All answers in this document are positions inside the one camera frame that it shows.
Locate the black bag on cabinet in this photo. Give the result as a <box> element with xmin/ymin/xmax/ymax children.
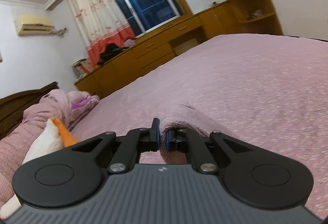
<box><xmin>97</xmin><ymin>43</ymin><xmax>128</xmax><ymax>65</ymax></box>

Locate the pink floral bed sheet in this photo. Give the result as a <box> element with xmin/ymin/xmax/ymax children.
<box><xmin>72</xmin><ymin>34</ymin><xmax>327</xmax><ymax>218</ymax></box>

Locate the wall air conditioner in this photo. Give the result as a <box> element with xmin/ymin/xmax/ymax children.
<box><xmin>14</xmin><ymin>15</ymin><xmax>54</xmax><ymax>36</ymax></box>

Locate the dark wooden headboard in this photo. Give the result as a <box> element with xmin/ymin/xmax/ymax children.
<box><xmin>0</xmin><ymin>82</ymin><xmax>59</xmax><ymax>139</ymax></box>

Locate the row of books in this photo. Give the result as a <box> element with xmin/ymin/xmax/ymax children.
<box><xmin>72</xmin><ymin>59</ymin><xmax>93</xmax><ymax>79</ymax></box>

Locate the white plush goose toy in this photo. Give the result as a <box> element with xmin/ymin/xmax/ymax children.
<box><xmin>1</xmin><ymin>117</ymin><xmax>78</xmax><ymax>219</ymax></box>

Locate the floral cream orange curtain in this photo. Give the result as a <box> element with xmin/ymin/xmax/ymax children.
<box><xmin>67</xmin><ymin>0</ymin><xmax>136</xmax><ymax>67</ymax></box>

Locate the pink folded quilt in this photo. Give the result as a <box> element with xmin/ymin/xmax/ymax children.
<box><xmin>0</xmin><ymin>89</ymin><xmax>100</xmax><ymax>208</ymax></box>

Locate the long wooden cabinet desk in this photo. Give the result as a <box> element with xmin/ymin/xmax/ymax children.
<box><xmin>74</xmin><ymin>0</ymin><xmax>283</xmax><ymax>98</ymax></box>

